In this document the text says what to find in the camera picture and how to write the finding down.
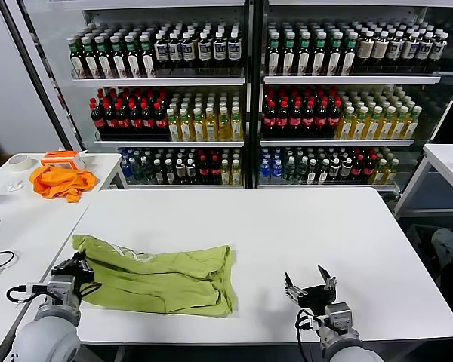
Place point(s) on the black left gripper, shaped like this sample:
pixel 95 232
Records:
pixel 84 275

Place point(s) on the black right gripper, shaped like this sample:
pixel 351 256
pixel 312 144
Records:
pixel 317 296

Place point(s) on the light green t-shirt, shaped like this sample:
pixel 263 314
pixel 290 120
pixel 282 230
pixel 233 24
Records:
pixel 166 279

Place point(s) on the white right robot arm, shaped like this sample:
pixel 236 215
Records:
pixel 343 347

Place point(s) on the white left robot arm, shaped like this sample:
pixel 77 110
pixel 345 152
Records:
pixel 49 339

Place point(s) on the orange crumpled cloth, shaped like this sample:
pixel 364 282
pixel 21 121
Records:
pixel 61 183

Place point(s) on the small white plastic object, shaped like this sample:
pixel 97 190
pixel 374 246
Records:
pixel 15 186

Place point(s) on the white metal shelf board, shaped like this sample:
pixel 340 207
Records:
pixel 156 82
pixel 167 144
pixel 363 2
pixel 337 143
pixel 352 80
pixel 137 3
pixel 182 186
pixel 325 187

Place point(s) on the orange white carton box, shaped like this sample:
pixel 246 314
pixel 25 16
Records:
pixel 59 161

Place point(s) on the white side table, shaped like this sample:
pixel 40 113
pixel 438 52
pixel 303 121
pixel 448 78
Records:
pixel 450 159
pixel 99 163

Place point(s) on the white tape roll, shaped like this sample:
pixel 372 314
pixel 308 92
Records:
pixel 22 168

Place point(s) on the blue water bottle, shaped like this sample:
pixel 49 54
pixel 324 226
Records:
pixel 265 170
pixel 277 170
pixel 125 168

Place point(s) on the green water bottle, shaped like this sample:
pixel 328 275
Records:
pixel 301 171
pixel 289 171

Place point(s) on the white label black bottle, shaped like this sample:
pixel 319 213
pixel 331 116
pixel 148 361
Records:
pixel 180 170
pixel 346 167
pixel 335 168
pixel 191 169

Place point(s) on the red cap cola bottle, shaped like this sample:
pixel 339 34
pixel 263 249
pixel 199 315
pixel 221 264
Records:
pixel 110 122
pixel 148 122
pixel 205 170
pixel 271 121
pixel 284 121
pixel 296 121
pixel 97 121
pixel 334 120
pixel 358 169
pixel 161 122
pixel 369 168
pixel 309 121
pixel 215 170
pixel 322 121
pixel 123 122
pixel 136 122

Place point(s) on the yellow juice bottle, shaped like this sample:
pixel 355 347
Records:
pixel 186 129
pixel 237 127
pixel 224 128
pixel 398 127
pixel 372 127
pixel 225 174
pixel 411 126
pixel 345 127
pixel 385 127
pixel 211 128
pixel 380 172
pixel 391 171
pixel 173 129
pixel 236 173
pixel 358 127
pixel 198 129

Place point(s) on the black bottle tray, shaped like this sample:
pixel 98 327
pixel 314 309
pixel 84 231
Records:
pixel 133 136
pixel 299 135

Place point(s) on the grey bundled bag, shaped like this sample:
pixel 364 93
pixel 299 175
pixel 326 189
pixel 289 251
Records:
pixel 452 242

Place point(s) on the black slanted door bar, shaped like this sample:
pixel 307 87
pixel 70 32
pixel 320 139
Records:
pixel 37 76

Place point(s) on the green cap dark tea bottle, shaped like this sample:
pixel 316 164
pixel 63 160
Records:
pixel 348 57
pixel 148 62
pixel 105 63
pixel 304 57
pixel 273 57
pixel 134 63
pixel 319 57
pixel 77 63
pixel 91 63
pixel 119 63
pixel 288 57
pixel 334 57

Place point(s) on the glass door drinks cabinet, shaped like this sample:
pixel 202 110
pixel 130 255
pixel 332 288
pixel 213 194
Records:
pixel 439 114
pixel 57 38

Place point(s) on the blue label dark drink bottle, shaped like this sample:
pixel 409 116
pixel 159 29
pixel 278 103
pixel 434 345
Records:
pixel 395 50
pixel 204 51
pixel 234 50
pixel 188 51
pixel 219 50
pixel 161 51
pixel 409 50
pixel 437 50
pixel 174 51
pixel 424 50

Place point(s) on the beige label dark drink bottle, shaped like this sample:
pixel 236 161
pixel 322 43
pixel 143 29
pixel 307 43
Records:
pixel 379 50
pixel 364 51

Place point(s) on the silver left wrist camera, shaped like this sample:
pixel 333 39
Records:
pixel 62 286

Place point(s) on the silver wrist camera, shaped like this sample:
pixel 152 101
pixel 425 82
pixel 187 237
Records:
pixel 339 315
pixel 62 286

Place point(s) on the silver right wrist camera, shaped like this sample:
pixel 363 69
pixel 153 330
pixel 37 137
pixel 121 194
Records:
pixel 339 315

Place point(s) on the black cabinet divider post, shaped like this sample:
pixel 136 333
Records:
pixel 256 95

